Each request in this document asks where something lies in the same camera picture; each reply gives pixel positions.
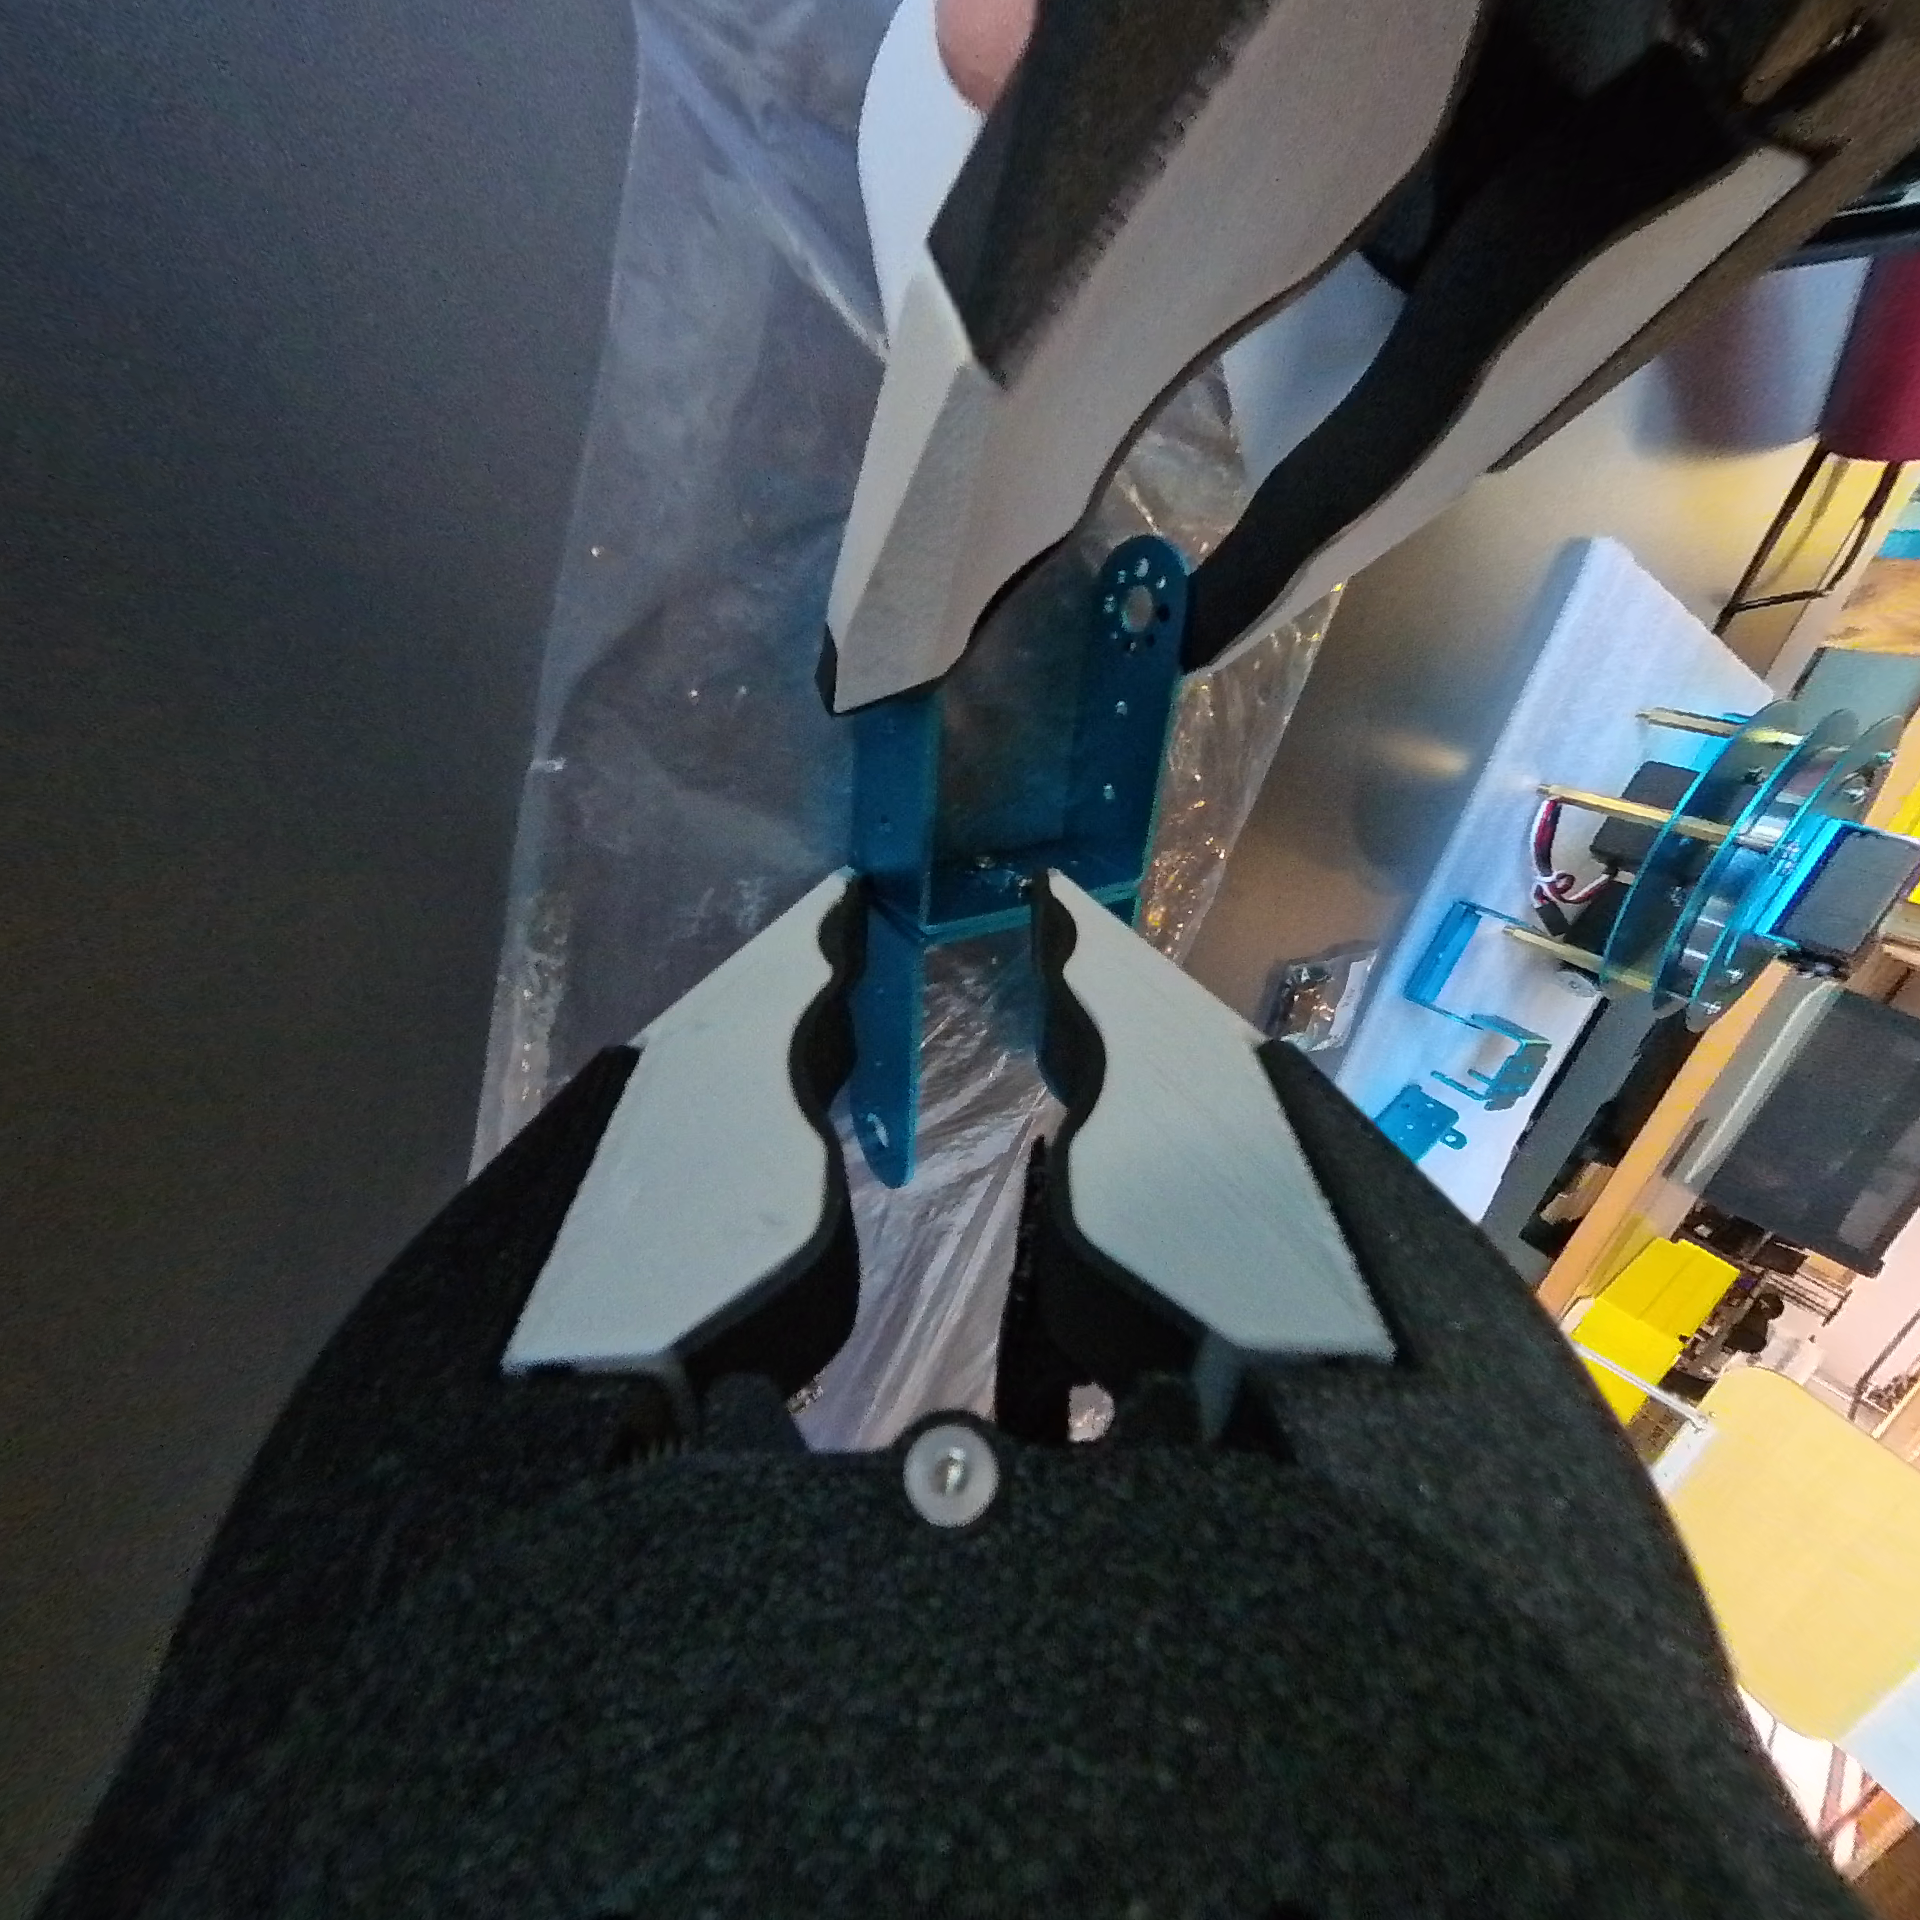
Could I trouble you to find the black mesh box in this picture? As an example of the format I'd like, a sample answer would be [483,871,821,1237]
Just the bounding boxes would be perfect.
[1680,960,1920,1277]

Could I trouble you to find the small zip bag black screws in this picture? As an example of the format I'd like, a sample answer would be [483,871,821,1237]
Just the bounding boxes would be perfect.
[1269,946,1376,1049]

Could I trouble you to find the person's left hand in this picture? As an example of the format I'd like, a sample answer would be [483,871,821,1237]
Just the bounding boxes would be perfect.
[927,0,1041,118]

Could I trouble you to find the yellow table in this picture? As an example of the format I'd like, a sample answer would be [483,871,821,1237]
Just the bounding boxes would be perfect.
[1657,1370,1920,1741]

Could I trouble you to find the small blue metal bracket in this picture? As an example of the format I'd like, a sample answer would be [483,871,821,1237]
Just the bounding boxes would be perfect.
[1376,1081,1475,1166]

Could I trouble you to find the yellow plastic bin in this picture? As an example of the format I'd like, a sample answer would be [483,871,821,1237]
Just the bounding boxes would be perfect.
[1567,1295,1688,1427]
[1610,1237,1742,1351]

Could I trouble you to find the white foam sheet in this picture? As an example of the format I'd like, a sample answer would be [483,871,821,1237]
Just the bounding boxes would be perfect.
[1200,538,1780,1229]

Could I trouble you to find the large clear plastic bag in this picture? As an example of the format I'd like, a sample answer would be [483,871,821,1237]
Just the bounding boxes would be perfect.
[472,0,1351,1449]

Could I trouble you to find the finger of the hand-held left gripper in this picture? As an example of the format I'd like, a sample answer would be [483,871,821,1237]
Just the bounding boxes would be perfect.
[814,0,1484,712]
[1186,140,1817,677]

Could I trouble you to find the blue acrylic robot arm base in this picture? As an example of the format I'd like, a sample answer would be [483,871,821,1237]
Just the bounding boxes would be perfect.
[1501,696,1920,1035]

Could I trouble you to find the large blue metal U bracket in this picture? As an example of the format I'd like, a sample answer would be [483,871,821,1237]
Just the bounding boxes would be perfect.
[845,533,1205,1187]

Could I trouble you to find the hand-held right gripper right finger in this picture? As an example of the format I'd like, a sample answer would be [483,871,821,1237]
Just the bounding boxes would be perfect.
[1000,867,1401,1454]

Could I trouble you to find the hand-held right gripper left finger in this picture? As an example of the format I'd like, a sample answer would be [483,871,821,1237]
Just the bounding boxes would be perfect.
[497,867,876,1444]

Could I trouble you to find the grey desk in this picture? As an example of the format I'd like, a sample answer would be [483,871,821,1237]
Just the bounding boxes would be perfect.
[0,0,1856,1920]

